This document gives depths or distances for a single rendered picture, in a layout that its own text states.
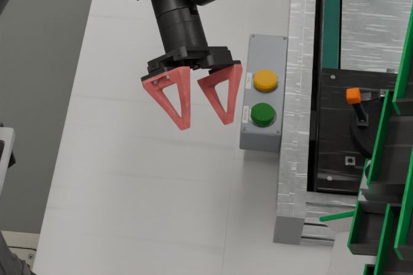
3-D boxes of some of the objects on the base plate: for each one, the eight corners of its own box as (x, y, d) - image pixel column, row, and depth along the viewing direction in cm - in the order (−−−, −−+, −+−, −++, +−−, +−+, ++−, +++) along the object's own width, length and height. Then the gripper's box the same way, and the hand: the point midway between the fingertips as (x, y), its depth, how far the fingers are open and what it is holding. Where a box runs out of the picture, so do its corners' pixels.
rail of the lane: (272, 242, 149) (276, 213, 140) (297, -126, 197) (302, -166, 188) (305, 245, 149) (311, 216, 139) (322, -124, 196) (328, -164, 187)
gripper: (189, 24, 126) (219, 129, 125) (123, 22, 115) (154, 137, 113) (227, 7, 122) (257, 115, 121) (162, 3, 111) (195, 123, 109)
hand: (206, 120), depth 117 cm, fingers open, 9 cm apart
